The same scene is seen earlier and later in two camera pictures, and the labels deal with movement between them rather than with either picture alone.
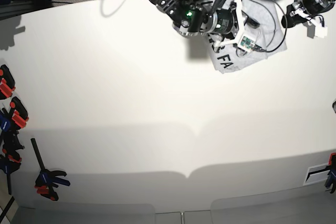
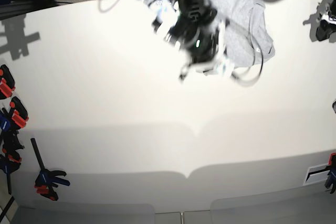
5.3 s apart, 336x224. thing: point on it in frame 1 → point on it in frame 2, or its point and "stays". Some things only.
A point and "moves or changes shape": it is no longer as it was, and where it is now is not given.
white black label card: x=317 y=173 stays
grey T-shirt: x=259 y=0 moves or changes shape
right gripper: x=224 y=21 → x=198 y=46
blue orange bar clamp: x=46 y=179 stays
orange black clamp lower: x=20 y=115 stays
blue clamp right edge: x=331 y=179 stays
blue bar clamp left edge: x=10 y=144 stays
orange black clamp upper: x=7 y=82 stays
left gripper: x=288 y=21 → x=327 y=21
